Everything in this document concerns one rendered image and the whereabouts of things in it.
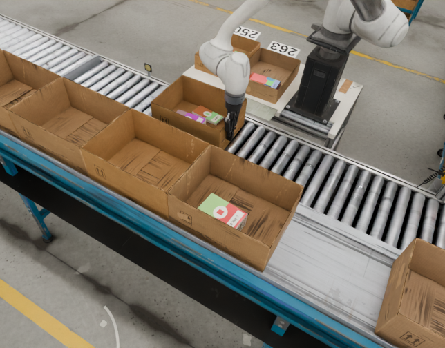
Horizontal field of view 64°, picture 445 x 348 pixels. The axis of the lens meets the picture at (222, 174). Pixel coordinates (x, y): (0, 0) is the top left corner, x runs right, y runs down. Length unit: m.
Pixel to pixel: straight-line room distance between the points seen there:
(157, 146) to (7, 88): 0.87
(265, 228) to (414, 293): 0.54
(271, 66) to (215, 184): 1.20
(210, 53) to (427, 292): 1.21
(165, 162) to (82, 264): 1.03
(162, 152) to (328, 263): 0.82
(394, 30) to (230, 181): 0.92
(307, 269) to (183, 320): 1.00
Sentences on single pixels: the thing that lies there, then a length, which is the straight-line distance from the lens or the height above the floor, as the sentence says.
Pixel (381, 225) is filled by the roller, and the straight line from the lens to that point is 1.71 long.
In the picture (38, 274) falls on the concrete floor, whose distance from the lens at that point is 2.40.
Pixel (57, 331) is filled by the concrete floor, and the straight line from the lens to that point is 2.22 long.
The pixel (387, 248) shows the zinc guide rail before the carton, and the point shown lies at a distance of 1.46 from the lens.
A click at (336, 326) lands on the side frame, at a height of 0.91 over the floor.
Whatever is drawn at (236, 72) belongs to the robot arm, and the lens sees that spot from 1.46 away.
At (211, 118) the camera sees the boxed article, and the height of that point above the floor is 0.77.
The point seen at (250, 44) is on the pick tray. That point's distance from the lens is 2.55.
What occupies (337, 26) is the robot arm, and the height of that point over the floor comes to 1.26.
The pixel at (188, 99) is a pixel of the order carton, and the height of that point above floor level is 0.78.
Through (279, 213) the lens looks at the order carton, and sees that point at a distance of 1.40.
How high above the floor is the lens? 2.00
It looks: 48 degrees down
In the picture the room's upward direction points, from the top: 6 degrees clockwise
